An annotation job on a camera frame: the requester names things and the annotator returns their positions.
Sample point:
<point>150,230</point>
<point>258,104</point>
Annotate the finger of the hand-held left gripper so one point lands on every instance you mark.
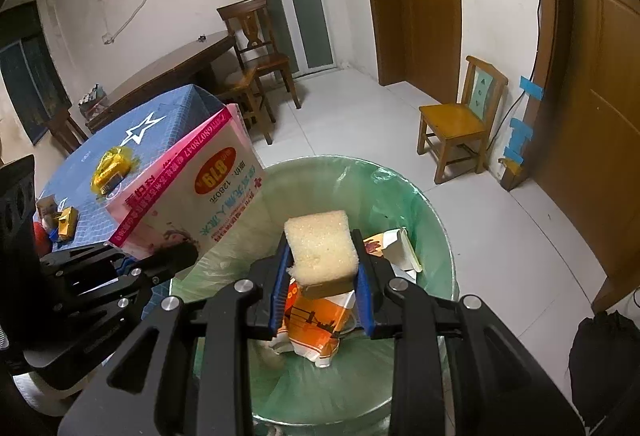
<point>170,258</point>
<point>80,260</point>

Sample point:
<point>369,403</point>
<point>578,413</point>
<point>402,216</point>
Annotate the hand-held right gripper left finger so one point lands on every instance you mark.
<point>280,286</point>

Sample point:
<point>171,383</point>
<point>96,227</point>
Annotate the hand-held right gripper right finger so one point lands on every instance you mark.
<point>365,301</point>

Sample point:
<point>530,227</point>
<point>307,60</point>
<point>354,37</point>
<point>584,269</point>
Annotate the orange paper cup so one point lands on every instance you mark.
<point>315,326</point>

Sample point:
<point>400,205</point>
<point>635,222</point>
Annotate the yellow sponge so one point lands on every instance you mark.
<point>322,251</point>

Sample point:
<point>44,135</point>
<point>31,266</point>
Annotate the printed paper cup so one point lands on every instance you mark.
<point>395,248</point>

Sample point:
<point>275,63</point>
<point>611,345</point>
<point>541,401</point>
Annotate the pink and white packet box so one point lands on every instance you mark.
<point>200,196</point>

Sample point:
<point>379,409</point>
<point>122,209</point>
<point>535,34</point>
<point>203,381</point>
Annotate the bin with green liner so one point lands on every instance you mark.
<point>425,236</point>

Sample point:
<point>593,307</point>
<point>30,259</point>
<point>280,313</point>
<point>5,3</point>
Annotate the small brown box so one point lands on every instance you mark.
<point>45,208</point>

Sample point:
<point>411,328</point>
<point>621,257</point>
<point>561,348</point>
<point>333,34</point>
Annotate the small yellow box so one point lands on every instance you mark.
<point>67,222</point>

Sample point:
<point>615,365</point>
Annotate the gold foil wrapper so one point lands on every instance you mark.
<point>112,168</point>

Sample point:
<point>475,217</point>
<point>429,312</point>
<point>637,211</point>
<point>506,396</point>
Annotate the blue checked tablecloth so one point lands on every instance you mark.
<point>85,155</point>

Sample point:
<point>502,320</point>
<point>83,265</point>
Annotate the dark wooden chair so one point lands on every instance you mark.
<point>65,130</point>

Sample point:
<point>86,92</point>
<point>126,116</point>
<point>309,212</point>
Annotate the dark window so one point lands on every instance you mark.
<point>30,85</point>

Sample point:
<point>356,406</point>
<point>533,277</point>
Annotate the low wooden chair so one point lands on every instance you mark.
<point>245,85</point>

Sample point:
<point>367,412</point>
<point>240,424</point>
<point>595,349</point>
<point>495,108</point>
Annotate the dark wooden table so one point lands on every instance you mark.
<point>175,65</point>

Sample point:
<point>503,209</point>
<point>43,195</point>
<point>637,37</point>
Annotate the brown cardboard piece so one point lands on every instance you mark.
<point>512,173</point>

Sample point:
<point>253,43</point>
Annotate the small light wooden chair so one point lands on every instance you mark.
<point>450,115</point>

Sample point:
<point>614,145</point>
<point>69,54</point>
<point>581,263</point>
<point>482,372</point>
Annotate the blue tape strip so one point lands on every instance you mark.
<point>517,135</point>
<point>531,88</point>

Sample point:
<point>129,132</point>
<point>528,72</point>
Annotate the tall wooden chair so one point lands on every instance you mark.
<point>255,30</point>

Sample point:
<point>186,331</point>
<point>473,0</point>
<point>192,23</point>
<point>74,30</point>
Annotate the black bag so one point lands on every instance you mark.
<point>605,351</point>

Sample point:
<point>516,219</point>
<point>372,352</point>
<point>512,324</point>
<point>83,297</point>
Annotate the wide brown wooden door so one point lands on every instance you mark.
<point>600,115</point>

